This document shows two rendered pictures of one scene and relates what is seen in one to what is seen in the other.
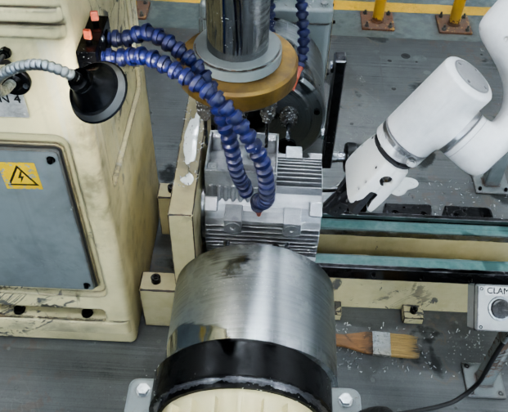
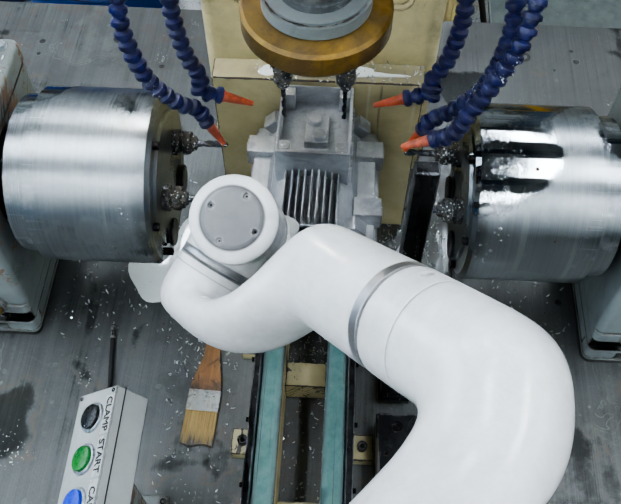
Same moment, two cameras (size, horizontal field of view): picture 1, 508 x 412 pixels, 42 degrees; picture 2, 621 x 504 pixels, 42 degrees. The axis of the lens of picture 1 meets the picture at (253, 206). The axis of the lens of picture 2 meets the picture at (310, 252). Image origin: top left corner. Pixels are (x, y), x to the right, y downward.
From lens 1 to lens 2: 1.10 m
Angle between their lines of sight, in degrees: 52
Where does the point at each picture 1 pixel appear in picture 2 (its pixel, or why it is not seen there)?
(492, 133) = (181, 281)
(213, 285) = (109, 93)
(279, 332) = (37, 138)
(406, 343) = (200, 430)
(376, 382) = (155, 390)
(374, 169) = not seen: hidden behind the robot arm
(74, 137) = not seen: outside the picture
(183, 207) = (224, 69)
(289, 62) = (305, 48)
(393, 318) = (242, 423)
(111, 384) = not seen: hidden behind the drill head
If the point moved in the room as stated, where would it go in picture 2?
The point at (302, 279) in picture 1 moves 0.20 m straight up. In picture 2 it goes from (109, 168) to (70, 53)
